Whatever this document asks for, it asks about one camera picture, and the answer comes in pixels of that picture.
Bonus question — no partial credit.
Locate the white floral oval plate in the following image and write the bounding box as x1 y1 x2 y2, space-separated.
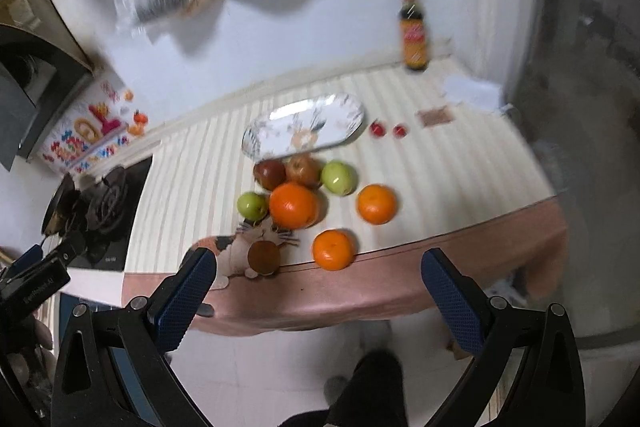
241 93 366 162

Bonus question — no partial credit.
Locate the red yellow apple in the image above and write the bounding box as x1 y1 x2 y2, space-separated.
285 154 322 190

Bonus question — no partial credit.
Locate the orange front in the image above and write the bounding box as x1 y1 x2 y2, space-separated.
311 230 356 271

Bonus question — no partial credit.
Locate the black range hood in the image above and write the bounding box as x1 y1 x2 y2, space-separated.
1 0 93 170

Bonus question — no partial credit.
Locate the large orange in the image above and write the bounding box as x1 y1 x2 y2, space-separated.
269 182 320 230

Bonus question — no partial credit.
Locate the cherry tomato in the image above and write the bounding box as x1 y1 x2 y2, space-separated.
393 124 408 139
369 120 386 138

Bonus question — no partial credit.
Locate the striped cat print table mat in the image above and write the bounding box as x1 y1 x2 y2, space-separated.
122 58 568 336

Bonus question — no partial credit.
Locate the green apple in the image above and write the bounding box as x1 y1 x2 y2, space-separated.
236 192 269 222
321 160 357 197

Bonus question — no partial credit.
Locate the small brown card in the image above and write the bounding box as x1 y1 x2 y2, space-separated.
416 106 454 128

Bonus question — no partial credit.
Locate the black gas stove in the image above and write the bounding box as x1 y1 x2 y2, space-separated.
70 157 152 272

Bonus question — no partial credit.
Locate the dark red apple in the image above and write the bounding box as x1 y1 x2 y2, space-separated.
253 159 286 192

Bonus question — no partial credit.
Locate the dark soy sauce bottle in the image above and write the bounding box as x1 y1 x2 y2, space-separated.
399 0 430 72

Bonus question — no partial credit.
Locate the brown round fruit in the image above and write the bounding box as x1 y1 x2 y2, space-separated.
247 241 281 277

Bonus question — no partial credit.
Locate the colourful wall sticker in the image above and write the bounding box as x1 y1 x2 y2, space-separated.
36 75 150 176

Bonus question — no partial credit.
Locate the small black frying pan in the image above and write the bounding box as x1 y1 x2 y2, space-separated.
41 173 80 237

